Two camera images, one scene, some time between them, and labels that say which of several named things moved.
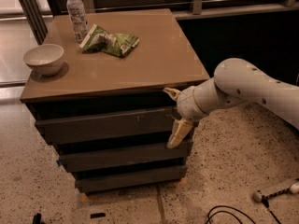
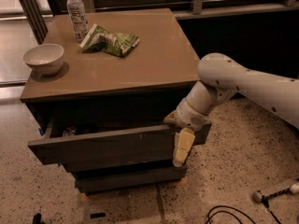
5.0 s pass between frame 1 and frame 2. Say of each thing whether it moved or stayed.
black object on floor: stayed
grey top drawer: moved
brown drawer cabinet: stayed
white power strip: stayed
